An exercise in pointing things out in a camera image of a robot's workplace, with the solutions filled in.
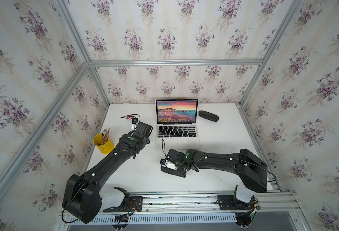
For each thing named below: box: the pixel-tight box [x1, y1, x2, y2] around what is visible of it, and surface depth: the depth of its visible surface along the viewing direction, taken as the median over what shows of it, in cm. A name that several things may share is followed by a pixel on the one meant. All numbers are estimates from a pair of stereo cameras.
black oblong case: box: [198, 110, 220, 122], surface depth 110 cm
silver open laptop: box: [155, 98, 201, 150], surface depth 103 cm
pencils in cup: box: [101, 128, 111, 144], surface depth 86 cm
